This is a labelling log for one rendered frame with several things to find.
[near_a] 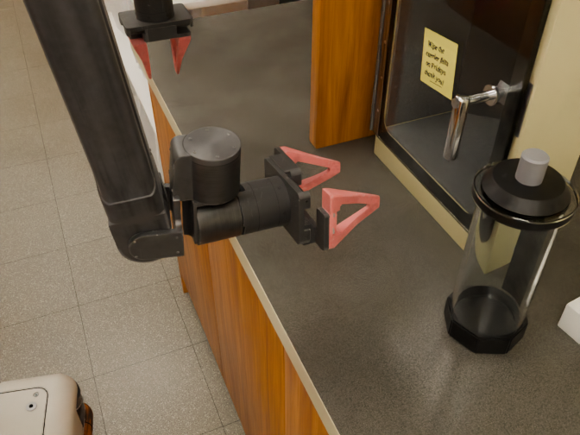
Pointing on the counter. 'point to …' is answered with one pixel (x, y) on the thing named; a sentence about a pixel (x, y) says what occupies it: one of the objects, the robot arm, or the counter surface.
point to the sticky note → (438, 62)
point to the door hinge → (377, 64)
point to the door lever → (460, 104)
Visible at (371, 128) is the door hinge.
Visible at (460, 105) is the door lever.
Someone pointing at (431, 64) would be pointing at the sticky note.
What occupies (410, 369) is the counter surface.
